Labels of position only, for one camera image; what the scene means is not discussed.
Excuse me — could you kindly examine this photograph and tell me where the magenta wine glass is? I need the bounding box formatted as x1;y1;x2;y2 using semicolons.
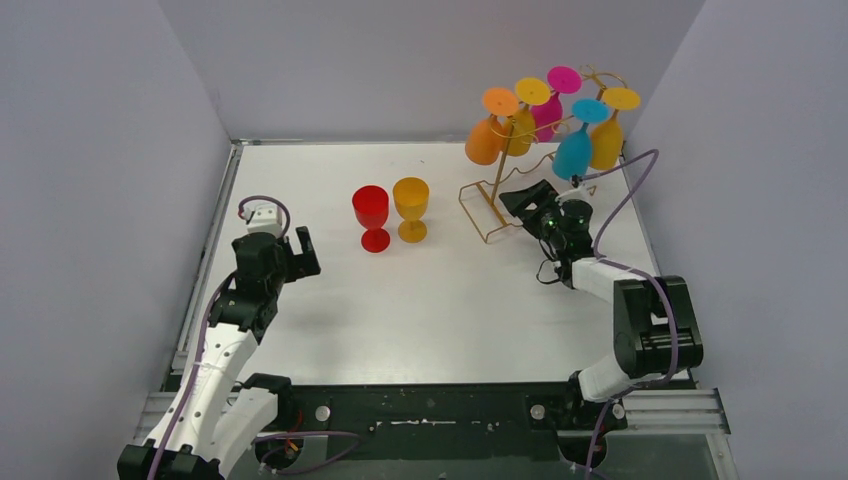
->
530;65;583;143

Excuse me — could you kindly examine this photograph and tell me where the yellow wine glass behind orange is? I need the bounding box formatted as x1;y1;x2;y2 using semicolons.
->
505;77;551;157

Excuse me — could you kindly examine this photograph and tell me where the gold wire glass rack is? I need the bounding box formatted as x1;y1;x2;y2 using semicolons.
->
457;65;633;243

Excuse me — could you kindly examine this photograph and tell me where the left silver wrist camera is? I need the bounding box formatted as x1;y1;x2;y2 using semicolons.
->
242;204;284;237

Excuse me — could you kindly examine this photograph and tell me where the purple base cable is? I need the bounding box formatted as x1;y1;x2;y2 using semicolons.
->
251;431;362;477

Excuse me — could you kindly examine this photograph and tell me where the red wine glass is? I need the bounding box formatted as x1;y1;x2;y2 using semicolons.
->
352;185;391;253

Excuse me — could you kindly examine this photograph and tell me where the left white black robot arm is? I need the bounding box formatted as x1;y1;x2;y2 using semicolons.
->
117;226;321;479

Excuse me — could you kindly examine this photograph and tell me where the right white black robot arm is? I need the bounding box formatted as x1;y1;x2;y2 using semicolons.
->
500;180;704;429

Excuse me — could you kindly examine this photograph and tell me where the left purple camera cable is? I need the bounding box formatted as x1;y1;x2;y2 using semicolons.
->
146;194;293;480

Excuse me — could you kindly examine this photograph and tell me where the yellow wine glass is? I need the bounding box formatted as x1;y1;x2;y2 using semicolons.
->
505;77;551;157
392;177;430;243
589;87;641;171

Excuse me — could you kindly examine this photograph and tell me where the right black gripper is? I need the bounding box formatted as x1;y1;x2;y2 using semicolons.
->
503;182;570;252

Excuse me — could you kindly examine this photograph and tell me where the cyan wine glass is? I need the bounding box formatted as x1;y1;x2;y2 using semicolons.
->
552;98;610;180

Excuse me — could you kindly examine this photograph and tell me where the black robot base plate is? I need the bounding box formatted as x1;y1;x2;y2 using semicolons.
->
266;382;627;465

